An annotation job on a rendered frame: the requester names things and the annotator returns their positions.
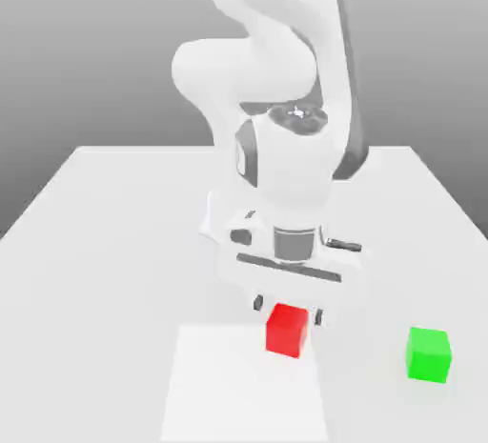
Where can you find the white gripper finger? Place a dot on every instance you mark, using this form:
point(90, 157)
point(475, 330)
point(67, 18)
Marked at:
point(258, 302)
point(318, 315)

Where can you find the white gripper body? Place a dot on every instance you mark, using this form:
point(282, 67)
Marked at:
point(289, 285)

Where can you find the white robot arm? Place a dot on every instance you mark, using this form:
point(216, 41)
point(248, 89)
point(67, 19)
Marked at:
point(282, 168)

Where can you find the small red cube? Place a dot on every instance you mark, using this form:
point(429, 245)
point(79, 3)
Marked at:
point(286, 332)

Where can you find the small green cube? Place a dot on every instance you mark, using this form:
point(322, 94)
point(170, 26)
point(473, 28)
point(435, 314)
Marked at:
point(427, 355)

